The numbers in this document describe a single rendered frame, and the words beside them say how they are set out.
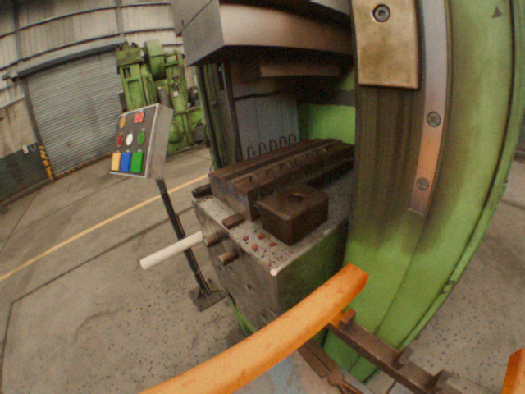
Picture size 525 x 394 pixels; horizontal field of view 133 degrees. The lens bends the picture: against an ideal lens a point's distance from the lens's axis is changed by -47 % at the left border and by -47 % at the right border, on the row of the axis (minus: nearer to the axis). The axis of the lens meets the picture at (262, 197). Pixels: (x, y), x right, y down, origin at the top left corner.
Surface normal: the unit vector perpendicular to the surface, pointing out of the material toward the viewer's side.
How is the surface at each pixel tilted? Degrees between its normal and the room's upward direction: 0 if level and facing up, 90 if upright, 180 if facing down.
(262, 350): 4
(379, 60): 90
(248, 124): 90
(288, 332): 4
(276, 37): 90
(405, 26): 90
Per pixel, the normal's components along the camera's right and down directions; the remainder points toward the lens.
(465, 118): -0.78, 0.37
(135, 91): 0.58, 0.32
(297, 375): -0.11, -0.87
